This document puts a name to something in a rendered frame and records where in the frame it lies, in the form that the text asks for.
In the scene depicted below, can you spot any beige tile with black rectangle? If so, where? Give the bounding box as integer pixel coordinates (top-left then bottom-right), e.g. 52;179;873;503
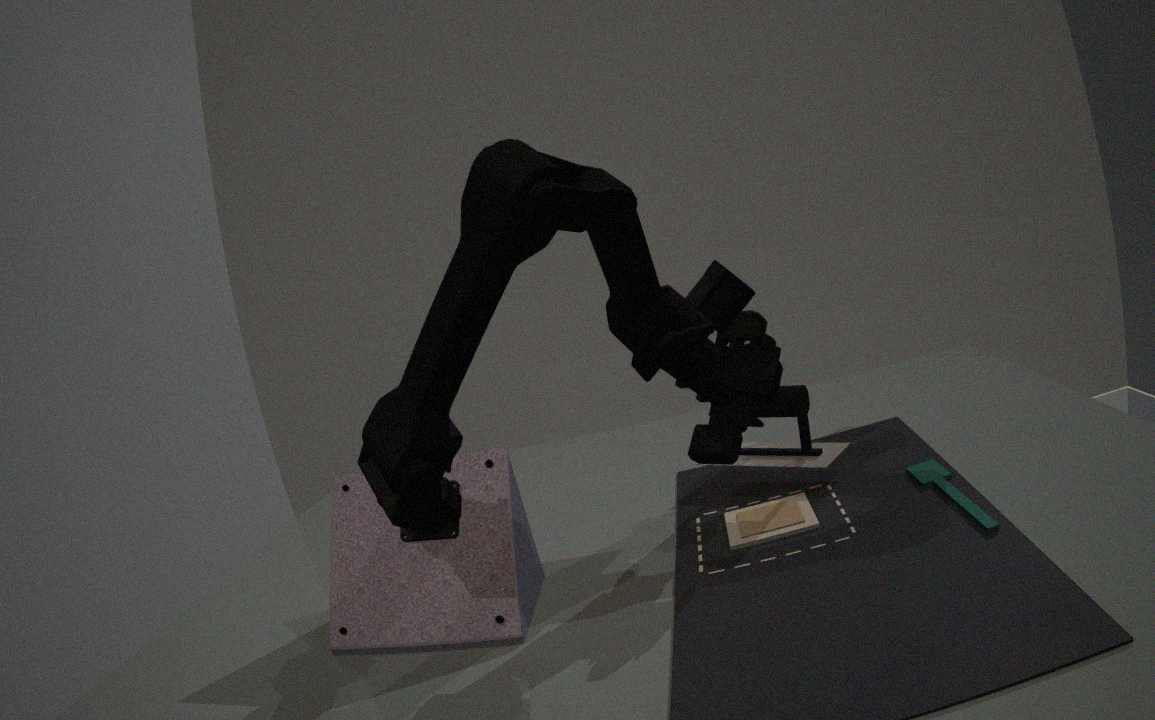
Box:
724;493;820;550

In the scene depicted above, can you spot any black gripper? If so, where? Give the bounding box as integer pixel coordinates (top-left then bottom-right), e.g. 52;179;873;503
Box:
676;310;768;465

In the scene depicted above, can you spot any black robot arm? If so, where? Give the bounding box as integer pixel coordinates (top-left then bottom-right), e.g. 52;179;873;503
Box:
358;139;782;542

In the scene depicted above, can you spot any green flat paddle-shaped tool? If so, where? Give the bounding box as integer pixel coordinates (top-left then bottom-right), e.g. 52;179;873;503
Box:
906;459;1000;534

